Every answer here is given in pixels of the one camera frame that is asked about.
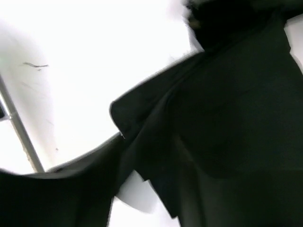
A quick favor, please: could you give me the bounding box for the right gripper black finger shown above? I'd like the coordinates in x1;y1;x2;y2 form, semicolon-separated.
0;135;129;227

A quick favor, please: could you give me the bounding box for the black pleated skirt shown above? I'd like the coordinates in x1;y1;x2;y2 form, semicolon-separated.
110;0;303;227

